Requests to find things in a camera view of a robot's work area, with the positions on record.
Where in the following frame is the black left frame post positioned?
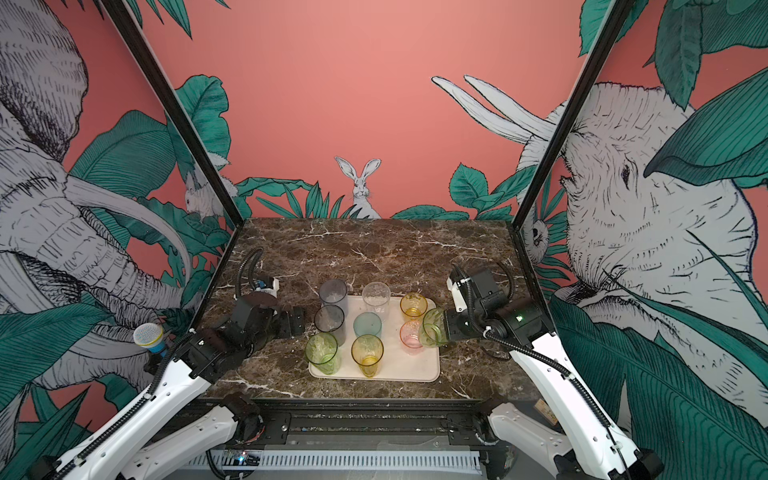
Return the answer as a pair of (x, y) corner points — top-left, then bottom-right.
(101, 0), (244, 229)

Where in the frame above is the green short tumbler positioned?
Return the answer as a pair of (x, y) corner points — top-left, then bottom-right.
(419, 307), (449, 348)

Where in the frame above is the black front frame rail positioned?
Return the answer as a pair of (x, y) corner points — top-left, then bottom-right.
(236, 392), (505, 448)

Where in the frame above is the white ribbed vent strip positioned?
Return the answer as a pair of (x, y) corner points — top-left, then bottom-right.
(210, 450), (484, 475)

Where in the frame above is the black frame post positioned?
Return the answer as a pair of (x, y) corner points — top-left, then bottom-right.
(101, 0), (244, 229)
(511, 0), (634, 233)

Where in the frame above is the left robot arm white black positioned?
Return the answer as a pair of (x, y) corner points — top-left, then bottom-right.
(25, 292), (306, 479)

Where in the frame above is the dark smoky transparent tumbler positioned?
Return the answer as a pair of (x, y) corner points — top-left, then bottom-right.
(314, 305), (346, 346)

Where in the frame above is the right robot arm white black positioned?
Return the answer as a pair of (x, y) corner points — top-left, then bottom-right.
(446, 294), (664, 479)

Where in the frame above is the blue-grey transparent tumbler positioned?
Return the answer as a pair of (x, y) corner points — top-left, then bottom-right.
(318, 279), (349, 316)

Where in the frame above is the beige plastic tray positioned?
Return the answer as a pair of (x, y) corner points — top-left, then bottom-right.
(308, 295), (440, 382)

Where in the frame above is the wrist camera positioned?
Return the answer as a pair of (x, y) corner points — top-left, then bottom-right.
(249, 275), (280, 297)
(447, 266), (509, 316)

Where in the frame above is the wooden tag on rail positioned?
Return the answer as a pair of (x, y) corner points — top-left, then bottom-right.
(534, 398), (559, 426)

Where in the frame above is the pink faceted short tumbler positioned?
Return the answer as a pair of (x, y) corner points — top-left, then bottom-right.
(399, 320), (423, 356)

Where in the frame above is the black right frame post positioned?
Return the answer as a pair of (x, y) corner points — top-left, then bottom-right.
(511, 0), (634, 233)

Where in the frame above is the amber faceted tumbler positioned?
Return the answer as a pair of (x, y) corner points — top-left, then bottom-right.
(399, 292), (429, 322)

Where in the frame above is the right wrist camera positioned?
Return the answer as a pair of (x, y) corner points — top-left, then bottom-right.
(447, 266), (509, 316)

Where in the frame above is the clear pink tall tumbler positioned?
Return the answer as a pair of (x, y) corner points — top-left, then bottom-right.
(362, 281), (391, 319)

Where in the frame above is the light green faceted tumbler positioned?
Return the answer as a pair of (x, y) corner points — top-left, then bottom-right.
(304, 332), (341, 375)

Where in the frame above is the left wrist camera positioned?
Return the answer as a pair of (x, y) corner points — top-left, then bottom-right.
(249, 275), (280, 297)

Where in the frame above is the teal frosted tumbler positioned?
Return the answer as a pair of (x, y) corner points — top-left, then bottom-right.
(353, 311), (382, 337)

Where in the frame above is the yellow tall tumbler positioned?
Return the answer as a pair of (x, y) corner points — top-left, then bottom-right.
(351, 334), (384, 378)

